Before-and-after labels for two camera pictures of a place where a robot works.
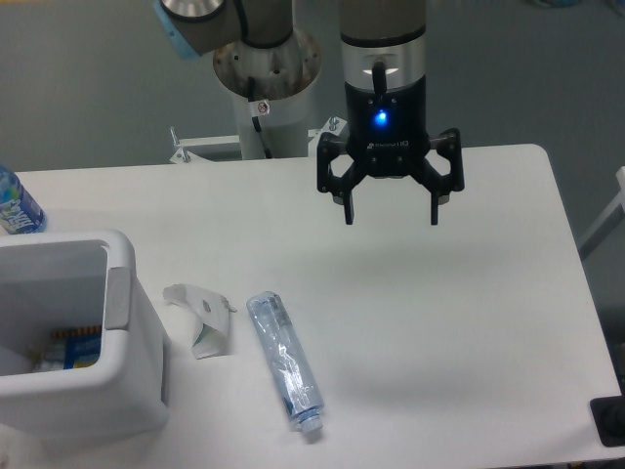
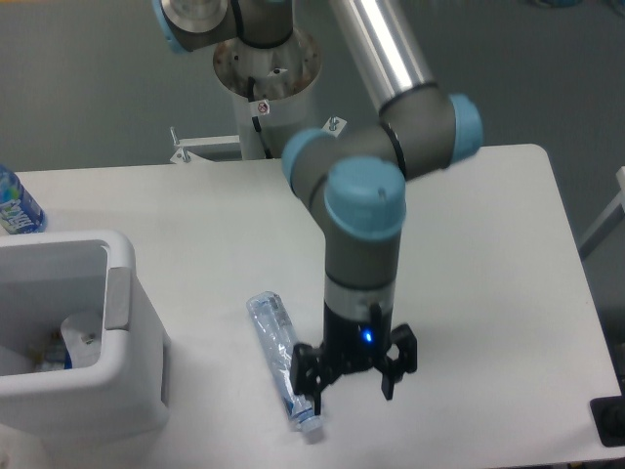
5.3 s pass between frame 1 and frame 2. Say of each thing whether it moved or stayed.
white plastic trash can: stayed
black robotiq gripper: moved
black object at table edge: stayed
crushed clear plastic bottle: stayed
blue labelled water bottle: stayed
